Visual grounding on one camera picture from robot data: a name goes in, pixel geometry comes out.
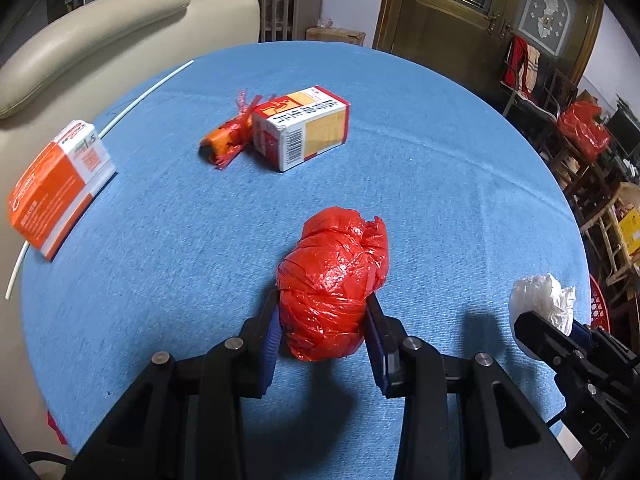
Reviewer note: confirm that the white thin rod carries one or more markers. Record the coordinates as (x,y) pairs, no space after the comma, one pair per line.
(103,132)

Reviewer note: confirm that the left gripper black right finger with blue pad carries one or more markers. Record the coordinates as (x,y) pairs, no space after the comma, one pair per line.
(463,418)

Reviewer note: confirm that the brown wooden door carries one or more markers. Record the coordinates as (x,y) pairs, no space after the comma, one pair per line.
(466,40)

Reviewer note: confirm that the red yellow medicine box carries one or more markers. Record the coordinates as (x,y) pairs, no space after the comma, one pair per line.
(290,129)

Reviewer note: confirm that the red plastic basket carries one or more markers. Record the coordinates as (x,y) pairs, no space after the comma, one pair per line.
(599,312)

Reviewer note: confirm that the orange snack wrapper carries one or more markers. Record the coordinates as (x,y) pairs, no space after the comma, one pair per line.
(224,143)

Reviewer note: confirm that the wooden stool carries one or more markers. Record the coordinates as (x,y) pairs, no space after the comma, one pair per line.
(619,268)

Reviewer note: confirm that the red bag on chair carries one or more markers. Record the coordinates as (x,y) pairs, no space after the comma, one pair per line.
(578,123)

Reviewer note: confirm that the yellow crate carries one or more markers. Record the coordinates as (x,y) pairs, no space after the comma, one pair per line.
(630,228)

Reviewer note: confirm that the brown cardboard box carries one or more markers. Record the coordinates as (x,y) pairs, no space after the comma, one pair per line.
(331,34)

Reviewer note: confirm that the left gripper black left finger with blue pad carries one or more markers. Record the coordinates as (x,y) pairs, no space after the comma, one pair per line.
(182,419)

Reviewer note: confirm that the orange white carton box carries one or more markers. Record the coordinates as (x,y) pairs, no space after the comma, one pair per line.
(58,186)

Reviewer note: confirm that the red hanging clothes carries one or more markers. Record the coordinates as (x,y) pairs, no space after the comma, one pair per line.
(521,70)

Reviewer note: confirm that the white plastic bag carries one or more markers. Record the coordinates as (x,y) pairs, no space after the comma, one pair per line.
(544,295)

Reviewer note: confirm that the beige leather sofa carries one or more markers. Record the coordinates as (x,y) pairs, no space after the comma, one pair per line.
(73,69)

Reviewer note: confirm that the red plastic bag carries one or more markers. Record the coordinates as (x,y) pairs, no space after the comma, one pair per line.
(324,282)

